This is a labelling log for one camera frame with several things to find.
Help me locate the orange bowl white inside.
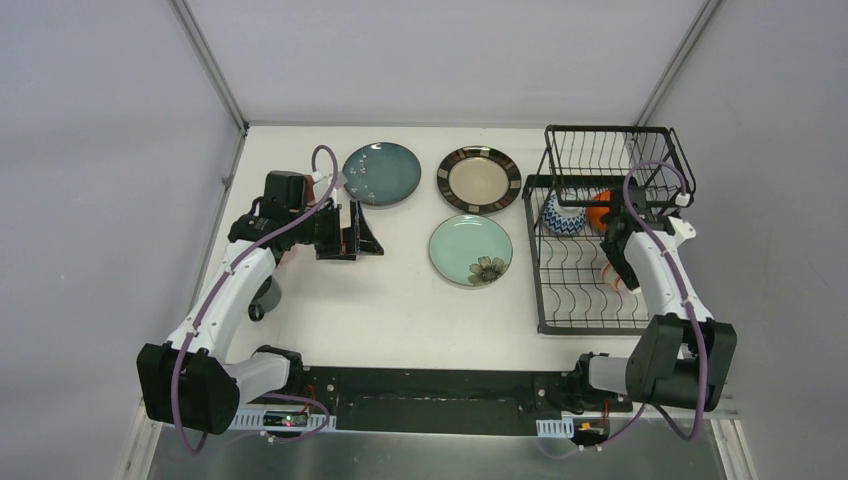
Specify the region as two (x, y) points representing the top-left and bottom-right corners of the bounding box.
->
(587, 190), (611, 234)

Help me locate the teal flower plate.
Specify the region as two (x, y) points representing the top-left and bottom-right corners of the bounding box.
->
(428, 214), (514, 288)

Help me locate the dark blue plate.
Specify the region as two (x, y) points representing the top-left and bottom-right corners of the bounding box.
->
(342, 142), (422, 207)

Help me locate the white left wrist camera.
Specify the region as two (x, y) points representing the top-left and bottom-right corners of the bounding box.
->
(250, 170), (317, 221)

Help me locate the orange floral pattern bowl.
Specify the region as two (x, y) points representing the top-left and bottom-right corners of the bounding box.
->
(601, 262), (627, 292)

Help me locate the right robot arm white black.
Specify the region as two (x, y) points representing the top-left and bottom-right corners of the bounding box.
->
(565, 212), (737, 413)

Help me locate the pink cup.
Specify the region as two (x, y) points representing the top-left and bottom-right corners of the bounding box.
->
(276, 249), (297, 269)

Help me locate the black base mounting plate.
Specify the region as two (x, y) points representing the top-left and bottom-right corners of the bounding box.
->
(280, 367), (633, 436)

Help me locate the dark green mug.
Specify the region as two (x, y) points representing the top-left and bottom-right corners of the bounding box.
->
(247, 276), (282, 322)

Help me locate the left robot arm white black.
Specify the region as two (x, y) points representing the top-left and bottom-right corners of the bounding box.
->
(136, 198), (384, 435)

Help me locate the black wire dish rack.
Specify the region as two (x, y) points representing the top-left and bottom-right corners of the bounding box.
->
(522, 125), (696, 335)

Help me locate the black striped rim plate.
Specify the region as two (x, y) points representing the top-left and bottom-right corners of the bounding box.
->
(436, 146), (523, 216)

